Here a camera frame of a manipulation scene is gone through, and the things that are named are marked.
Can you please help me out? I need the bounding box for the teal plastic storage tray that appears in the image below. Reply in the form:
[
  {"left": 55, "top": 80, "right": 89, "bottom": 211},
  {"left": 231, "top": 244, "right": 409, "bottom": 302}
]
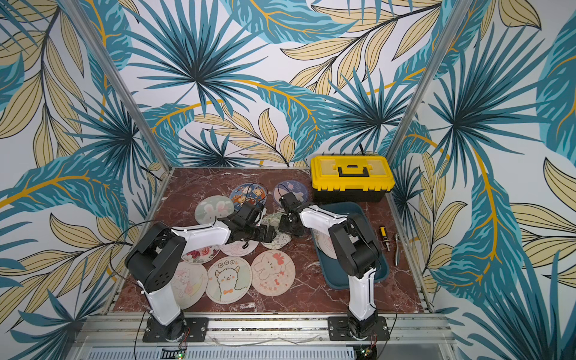
[{"left": 311, "top": 202, "right": 389, "bottom": 290}]

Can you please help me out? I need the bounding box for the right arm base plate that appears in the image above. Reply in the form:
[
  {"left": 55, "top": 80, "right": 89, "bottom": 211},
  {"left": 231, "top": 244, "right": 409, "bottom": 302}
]
[{"left": 327, "top": 316, "right": 390, "bottom": 341}]

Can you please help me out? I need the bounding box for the pink unicorn coaster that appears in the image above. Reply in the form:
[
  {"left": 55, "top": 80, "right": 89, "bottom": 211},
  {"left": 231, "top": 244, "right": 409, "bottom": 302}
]
[{"left": 220, "top": 241, "right": 259, "bottom": 257}]

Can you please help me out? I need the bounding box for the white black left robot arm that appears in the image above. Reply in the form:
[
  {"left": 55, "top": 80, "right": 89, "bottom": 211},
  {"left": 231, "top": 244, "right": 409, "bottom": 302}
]
[{"left": 124, "top": 203, "right": 276, "bottom": 328}]

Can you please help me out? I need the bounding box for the yellow black screwdriver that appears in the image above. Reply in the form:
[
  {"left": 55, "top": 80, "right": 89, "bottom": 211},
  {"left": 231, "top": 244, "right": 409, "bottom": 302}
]
[{"left": 379, "top": 226, "right": 391, "bottom": 252}]

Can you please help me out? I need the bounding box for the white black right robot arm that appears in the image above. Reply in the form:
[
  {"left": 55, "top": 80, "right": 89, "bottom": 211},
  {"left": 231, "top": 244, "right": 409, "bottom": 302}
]
[{"left": 279, "top": 192, "right": 381, "bottom": 328}]

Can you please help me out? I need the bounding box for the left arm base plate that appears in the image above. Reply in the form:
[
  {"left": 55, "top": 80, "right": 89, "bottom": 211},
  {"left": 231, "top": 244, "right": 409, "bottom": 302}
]
[{"left": 142, "top": 316, "right": 209, "bottom": 343}]

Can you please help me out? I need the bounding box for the blue denim bears coaster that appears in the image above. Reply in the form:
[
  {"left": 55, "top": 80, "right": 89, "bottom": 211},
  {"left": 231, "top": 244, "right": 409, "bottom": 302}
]
[{"left": 229, "top": 183, "right": 268, "bottom": 211}]

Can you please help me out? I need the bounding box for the rose flower coaster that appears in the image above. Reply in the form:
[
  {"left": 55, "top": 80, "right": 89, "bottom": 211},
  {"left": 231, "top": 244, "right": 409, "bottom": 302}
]
[{"left": 181, "top": 246, "right": 220, "bottom": 264}]

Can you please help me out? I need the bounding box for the alpaca coaster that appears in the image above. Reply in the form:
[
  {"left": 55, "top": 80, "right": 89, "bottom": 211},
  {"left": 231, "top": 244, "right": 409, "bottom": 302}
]
[{"left": 205, "top": 256, "right": 252, "bottom": 305}]

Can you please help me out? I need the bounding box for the pink bow bunny coaster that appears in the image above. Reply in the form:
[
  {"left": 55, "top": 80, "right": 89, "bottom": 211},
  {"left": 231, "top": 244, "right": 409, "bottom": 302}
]
[{"left": 251, "top": 250, "right": 296, "bottom": 296}]

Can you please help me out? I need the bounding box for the pale pink cat coaster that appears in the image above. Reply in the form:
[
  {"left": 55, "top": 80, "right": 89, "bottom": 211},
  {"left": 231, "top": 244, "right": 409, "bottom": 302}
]
[{"left": 170, "top": 262, "right": 208, "bottom": 310}]

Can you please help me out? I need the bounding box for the yellow black toolbox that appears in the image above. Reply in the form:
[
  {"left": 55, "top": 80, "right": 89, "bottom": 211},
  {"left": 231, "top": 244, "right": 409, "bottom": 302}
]
[{"left": 310, "top": 155, "right": 395, "bottom": 203}]

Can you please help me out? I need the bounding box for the purple bunny planet coaster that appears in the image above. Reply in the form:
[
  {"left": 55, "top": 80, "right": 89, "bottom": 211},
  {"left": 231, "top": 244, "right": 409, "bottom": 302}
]
[{"left": 273, "top": 180, "right": 309, "bottom": 205}]

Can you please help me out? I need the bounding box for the green tulip bunny coaster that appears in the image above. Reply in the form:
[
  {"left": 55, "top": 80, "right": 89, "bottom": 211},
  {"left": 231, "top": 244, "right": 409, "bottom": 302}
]
[{"left": 261, "top": 212, "right": 292, "bottom": 250}]

